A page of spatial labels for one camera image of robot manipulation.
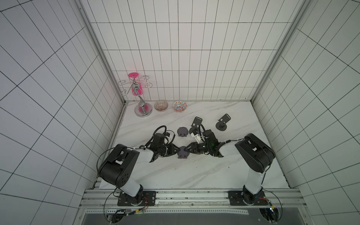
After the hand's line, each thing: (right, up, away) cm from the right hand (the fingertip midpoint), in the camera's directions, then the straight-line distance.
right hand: (186, 146), depth 90 cm
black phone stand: (+26, +13, +11) cm, 31 cm away
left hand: (-6, -3, 0) cm, 7 cm away
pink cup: (-34, +40, +2) cm, 52 cm away
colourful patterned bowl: (-5, +27, +24) cm, 37 cm away
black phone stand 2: (+8, +16, +7) cm, 19 cm away
